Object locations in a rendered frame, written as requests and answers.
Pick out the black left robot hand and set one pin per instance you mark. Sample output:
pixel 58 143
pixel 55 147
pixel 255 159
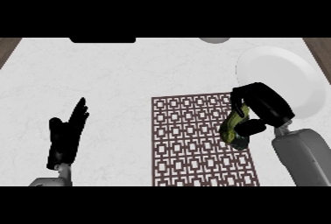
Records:
pixel 64 137

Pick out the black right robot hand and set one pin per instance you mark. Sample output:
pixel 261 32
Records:
pixel 267 105

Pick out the green squash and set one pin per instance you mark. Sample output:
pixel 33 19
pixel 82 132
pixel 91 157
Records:
pixel 236 128

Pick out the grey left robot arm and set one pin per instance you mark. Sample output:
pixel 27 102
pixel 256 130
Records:
pixel 54 178

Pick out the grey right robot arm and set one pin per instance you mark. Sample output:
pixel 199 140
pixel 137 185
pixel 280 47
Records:
pixel 304 156

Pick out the white plate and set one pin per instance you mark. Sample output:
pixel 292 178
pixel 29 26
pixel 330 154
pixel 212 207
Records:
pixel 280 78

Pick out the brown patterned placemat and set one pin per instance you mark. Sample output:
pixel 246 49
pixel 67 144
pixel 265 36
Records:
pixel 199 140

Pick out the grey round object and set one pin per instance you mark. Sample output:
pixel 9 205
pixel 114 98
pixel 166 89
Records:
pixel 215 40

